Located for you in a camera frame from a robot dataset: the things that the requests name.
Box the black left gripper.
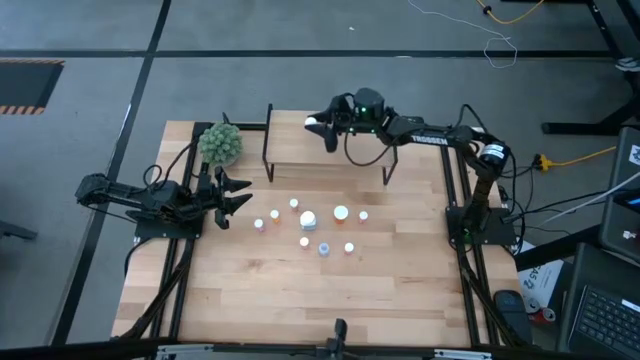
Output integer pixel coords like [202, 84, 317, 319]
[187, 162, 254, 230]

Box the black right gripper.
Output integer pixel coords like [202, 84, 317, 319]
[304, 87, 389, 154]

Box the wooden shelf with black legs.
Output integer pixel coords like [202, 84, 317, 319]
[261, 103, 401, 187]

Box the green potted plant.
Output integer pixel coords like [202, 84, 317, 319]
[197, 121, 245, 169]

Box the black chair leg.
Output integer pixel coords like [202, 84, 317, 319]
[0, 219, 39, 241]

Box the black hazard-striped floor mat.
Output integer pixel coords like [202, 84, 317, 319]
[0, 58, 66, 116]

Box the black desk bar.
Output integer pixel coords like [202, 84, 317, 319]
[513, 224, 601, 271]

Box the white cardboard box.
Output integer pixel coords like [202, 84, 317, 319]
[517, 242, 566, 311]

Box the red drinks can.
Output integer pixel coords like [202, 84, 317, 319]
[529, 305, 557, 326]

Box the dark laptop lid with sticker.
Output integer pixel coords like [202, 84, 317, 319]
[598, 127, 640, 264]

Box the person's shoe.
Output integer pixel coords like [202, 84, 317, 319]
[614, 56, 640, 74]

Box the black laptop with keyboard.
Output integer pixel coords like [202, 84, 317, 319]
[557, 242, 640, 360]

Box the black aluminium extrusion frame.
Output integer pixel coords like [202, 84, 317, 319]
[117, 121, 531, 349]

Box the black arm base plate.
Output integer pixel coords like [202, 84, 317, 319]
[134, 219, 205, 240]
[445, 205, 519, 246]

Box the grey frame crossbar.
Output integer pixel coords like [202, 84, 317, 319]
[154, 342, 494, 360]

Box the white floor cable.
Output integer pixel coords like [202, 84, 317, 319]
[407, 0, 519, 70]

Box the black power cable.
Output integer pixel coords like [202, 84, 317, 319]
[499, 187, 609, 226]

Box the yellow floor cable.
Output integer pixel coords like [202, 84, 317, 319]
[474, 0, 546, 26]

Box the yellow extension cord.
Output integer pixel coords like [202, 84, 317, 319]
[533, 145, 617, 171]

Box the black desk frame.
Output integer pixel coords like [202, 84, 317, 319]
[499, 0, 640, 136]

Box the grey cable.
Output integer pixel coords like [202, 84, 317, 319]
[537, 172, 640, 229]

